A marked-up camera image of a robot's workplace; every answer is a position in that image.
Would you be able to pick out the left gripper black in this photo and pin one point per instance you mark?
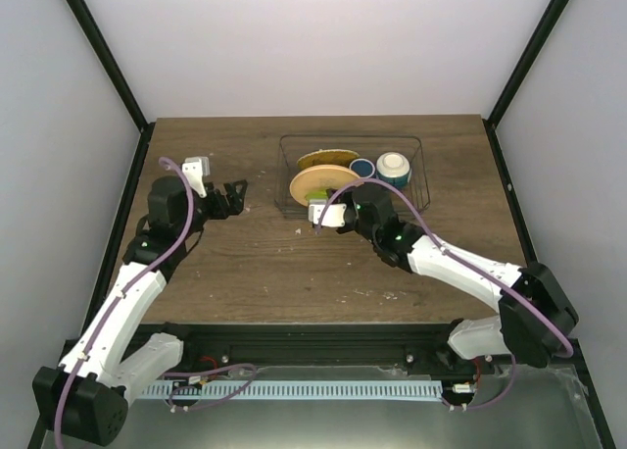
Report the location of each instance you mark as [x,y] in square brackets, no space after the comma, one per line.
[223,212]

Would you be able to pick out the small lime green plate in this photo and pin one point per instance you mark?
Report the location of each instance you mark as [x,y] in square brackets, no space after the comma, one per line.
[318,194]

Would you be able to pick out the plain cream orange plate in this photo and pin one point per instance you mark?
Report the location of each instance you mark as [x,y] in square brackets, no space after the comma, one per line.
[319,178]

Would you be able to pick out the dark blue enamel mug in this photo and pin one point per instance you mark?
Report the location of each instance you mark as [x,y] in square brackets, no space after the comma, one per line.
[363,167]

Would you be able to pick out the yellow woven bamboo plate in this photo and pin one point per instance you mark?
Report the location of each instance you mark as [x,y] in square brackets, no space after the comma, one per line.
[337,157]

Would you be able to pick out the teal and white bowl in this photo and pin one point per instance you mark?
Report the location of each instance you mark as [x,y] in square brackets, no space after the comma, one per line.
[393,168]

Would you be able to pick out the black wire dish rack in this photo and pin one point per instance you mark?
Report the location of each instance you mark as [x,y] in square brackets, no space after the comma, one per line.
[292,147]

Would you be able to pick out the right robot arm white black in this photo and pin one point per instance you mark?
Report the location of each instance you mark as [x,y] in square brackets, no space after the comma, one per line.
[533,316]

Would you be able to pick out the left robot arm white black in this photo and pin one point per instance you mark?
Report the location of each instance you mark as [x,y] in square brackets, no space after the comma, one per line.
[88,395]

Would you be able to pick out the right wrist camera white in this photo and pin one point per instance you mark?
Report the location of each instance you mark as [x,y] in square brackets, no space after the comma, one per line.
[333,216]

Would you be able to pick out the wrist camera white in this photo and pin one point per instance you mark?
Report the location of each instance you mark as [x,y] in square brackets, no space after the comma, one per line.
[196,169]
[333,216]

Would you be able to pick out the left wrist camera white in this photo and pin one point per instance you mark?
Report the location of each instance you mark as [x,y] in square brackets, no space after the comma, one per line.
[196,169]

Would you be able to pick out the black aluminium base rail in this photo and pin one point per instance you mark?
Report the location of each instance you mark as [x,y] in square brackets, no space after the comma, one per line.
[415,348]

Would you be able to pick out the light blue slotted cable duct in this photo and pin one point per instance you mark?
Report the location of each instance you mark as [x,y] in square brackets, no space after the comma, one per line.
[301,390]

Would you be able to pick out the left black frame post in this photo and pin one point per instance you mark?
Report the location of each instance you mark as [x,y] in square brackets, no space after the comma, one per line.
[105,56]

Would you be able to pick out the black frame post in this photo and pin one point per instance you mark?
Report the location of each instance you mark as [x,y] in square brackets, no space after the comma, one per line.
[528,57]
[105,56]

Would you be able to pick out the right black frame post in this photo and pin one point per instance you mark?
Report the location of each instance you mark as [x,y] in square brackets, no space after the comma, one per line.
[528,57]

